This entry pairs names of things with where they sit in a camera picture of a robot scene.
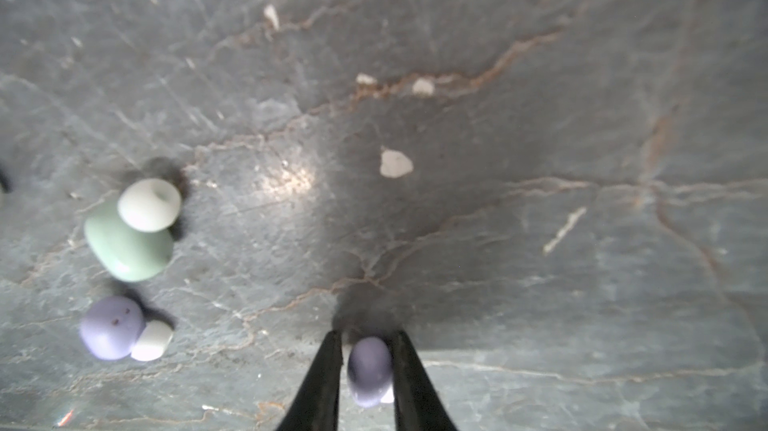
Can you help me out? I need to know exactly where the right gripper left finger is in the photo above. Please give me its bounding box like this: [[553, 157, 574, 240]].
[[276, 330, 343, 431]]

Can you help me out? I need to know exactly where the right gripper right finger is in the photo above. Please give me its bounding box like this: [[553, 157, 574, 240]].
[[390, 330, 458, 431]]

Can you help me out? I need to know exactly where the purple earbud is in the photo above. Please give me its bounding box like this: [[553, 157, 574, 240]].
[[347, 336, 394, 408], [79, 296, 174, 362]]

